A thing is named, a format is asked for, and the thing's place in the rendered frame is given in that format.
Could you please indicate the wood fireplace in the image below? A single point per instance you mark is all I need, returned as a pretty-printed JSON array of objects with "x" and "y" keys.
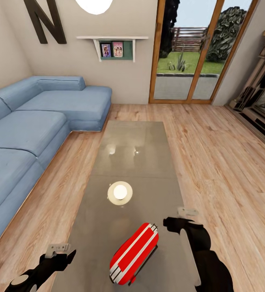
[{"x": 249, "y": 106}]

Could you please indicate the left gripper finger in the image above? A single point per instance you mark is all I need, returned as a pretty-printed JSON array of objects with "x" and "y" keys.
[{"x": 70, "y": 257}]

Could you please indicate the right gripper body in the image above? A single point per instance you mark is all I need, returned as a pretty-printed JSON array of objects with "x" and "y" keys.
[{"x": 173, "y": 224}]

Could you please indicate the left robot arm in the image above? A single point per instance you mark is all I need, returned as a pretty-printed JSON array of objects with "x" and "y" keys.
[{"x": 49, "y": 262}]

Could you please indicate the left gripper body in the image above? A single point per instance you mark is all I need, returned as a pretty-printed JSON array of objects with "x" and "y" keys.
[{"x": 57, "y": 263}]

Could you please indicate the radio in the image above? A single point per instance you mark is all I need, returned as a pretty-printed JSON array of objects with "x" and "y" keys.
[{"x": 132, "y": 253}]

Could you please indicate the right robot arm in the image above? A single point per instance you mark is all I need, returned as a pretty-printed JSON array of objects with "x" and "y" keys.
[{"x": 209, "y": 274}]

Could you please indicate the decorative sign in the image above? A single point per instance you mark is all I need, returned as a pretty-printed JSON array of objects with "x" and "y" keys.
[{"x": 36, "y": 12}]

